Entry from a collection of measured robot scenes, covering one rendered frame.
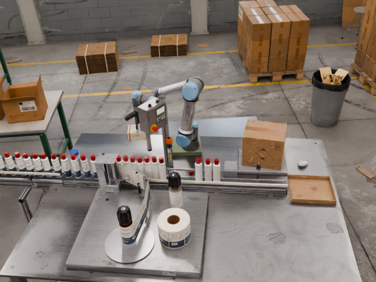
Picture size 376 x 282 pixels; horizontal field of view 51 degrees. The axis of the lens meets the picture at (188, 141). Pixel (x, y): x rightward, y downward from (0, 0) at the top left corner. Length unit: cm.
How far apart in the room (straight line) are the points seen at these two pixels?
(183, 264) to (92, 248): 58
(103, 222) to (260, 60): 400
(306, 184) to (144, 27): 577
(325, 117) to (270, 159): 221
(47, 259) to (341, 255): 178
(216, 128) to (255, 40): 259
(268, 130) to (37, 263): 181
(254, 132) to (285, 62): 328
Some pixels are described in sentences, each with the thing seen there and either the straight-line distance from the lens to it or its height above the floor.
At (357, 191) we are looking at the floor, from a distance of 435.
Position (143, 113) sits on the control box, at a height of 144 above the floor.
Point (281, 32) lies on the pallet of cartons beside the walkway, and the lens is 595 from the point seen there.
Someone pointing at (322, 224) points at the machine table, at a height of 83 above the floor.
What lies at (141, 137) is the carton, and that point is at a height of 98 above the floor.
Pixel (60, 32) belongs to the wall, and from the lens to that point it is 839.
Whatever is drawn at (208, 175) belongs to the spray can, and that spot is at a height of 96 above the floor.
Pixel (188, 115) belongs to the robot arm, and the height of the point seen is 126.
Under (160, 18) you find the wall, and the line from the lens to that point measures 803.
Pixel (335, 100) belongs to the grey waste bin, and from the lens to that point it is 500.
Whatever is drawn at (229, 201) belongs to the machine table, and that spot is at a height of 83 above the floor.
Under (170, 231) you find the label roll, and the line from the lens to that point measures 237.
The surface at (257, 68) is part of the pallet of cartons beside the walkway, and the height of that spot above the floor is 22.
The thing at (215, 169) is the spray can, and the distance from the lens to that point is 278.
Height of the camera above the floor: 279
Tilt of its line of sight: 35 degrees down
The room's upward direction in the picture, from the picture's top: 3 degrees counter-clockwise
